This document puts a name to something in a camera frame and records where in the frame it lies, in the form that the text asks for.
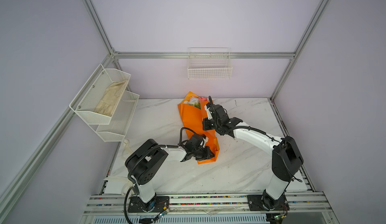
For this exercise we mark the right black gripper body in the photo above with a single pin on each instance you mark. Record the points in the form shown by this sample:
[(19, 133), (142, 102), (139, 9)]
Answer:
[(217, 125)]

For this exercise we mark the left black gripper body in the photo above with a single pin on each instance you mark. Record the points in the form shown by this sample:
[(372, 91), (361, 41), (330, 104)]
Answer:
[(194, 152)]

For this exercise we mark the orange wrapping paper sheet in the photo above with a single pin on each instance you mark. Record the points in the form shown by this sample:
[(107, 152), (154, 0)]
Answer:
[(192, 118)]

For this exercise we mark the white fake rose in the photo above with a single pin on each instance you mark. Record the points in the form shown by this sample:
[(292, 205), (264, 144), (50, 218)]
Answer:
[(193, 101)]

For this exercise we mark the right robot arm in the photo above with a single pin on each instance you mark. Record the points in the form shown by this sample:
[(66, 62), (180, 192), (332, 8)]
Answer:
[(286, 159)]

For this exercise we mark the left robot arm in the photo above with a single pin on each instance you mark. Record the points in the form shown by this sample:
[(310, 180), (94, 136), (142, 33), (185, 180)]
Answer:
[(144, 163)]

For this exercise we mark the lower white mesh shelf basket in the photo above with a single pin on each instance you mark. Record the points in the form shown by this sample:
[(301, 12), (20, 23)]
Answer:
[(121, 119)]

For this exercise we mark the white mesh shelf basket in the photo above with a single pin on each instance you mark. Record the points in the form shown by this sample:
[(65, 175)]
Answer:
[(121, 119), (84, 107)]

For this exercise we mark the beige cloth in basket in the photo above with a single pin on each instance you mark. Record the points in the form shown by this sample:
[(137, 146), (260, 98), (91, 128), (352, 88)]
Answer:
[(110, 98)]

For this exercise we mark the upper white mesh shelf basket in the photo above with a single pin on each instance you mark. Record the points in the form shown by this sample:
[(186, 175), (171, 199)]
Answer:
[(84, 107)]

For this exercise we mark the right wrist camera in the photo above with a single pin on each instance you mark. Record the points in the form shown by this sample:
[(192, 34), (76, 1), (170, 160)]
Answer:
[(208, 111)]

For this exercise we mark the white wire wall basket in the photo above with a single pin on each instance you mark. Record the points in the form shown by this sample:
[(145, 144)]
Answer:
[(209, 63)]

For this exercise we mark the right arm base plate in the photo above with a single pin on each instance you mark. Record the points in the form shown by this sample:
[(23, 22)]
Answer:
[(264, 202)]

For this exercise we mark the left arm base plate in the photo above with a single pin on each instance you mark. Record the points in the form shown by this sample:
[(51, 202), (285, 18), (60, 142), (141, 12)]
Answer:
[(147, 204)]

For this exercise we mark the aluminium rail front frame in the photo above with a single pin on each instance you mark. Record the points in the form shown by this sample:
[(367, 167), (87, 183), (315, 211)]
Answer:
[(235, 208)]

